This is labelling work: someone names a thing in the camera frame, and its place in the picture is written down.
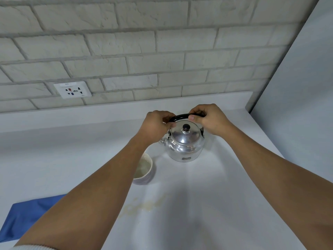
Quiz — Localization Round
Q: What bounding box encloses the white ceramic cup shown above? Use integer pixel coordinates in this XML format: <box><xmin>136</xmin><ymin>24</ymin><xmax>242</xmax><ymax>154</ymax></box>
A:
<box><xmin>132</xmin><ymin>152</ymin><xmax>156</xmax><ymax>186</ymax></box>

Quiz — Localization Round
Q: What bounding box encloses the person's right forearm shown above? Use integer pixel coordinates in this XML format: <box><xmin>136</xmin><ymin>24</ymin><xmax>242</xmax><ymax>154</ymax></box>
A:
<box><xmin>225</xmin><ymin>125</ymin><xmax>333</xmax><ymax>250</ymax></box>

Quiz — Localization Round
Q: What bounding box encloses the person's right hand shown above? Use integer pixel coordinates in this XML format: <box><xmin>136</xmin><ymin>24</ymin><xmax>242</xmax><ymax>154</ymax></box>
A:
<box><xmin>188</xmin><ymin>103</ymin><xmax>236</xmax><ymax>140</ymax></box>

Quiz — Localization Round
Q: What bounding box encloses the silver metal kettle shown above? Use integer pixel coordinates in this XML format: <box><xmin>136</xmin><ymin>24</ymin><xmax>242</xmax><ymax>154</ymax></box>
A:
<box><xmin>160</xmin><ymin>113</ymin><xmax>206</xmax><ymax>162</ymax></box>

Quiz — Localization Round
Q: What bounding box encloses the white sleeve cuff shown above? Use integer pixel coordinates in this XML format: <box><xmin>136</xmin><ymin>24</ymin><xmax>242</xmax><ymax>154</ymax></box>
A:
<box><xmin>10</xmin><ymin>245</ymin><xmax>60</xmax><ymax>250</ymax></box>

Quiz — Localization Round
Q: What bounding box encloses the person's left hand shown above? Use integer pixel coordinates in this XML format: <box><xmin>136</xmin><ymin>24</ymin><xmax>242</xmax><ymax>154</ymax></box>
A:
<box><xmin>137</xmin><ymin>110</ymin><xmax>177</xmax><ymax>147</ymax></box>

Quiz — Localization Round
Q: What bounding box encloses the blue cloth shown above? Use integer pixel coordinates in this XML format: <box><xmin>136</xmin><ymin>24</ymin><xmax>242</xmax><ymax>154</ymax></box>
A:
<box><xmin>0</xmin><ymin>194</ymin><xmax>67</xmax><ymax>243</ymax></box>

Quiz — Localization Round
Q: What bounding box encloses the person's left forearm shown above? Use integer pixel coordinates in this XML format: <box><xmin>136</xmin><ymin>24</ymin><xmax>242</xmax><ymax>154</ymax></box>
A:
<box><xmin>14</xmin><ymin>134</ymin><xmax>154</xmax><ymax>250</ymax></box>

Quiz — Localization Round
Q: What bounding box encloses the yellowish liquid spill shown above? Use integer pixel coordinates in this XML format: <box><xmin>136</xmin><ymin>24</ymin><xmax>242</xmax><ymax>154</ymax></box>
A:
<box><xmin>120</xmin><ymin>195</ymin><xmax>167</xmax><ymax>219</ymax></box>

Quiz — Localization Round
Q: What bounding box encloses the white wall power socket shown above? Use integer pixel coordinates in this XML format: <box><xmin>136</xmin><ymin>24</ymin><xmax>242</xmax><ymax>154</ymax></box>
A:
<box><xmin>53</xmin><ymin>81</ymin><xmax>92</xmax><ymax>99</ymax></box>

